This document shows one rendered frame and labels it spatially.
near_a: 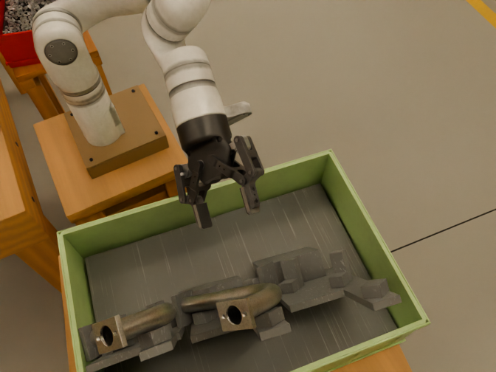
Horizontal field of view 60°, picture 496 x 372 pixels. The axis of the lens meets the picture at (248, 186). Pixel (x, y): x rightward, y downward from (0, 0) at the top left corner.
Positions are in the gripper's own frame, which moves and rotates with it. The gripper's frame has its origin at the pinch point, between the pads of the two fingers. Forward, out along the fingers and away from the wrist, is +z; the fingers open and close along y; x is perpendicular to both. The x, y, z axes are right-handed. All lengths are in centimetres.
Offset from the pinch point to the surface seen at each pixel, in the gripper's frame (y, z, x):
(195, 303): -20.2, 12.6, 8.4
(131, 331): -10.8, 11.0, -12.2
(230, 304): -0.8, 11.4, -3.4
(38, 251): -73, -7, 9
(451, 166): -9, -1, 182
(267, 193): -18.6, -4.9, 37.9
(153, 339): -10.6, 13.2, -9.4
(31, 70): -81, -64, 23
